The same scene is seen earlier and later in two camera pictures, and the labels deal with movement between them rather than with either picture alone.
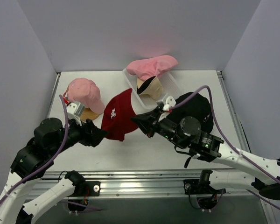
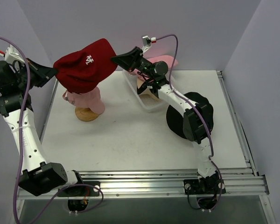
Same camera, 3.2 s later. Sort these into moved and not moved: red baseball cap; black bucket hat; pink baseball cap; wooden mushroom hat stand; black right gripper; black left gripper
Moved: red baseball cap; black right gripper; black left gripper
Not moved: black bucket hat; pink baseball cap; wooden mushroom hat stand
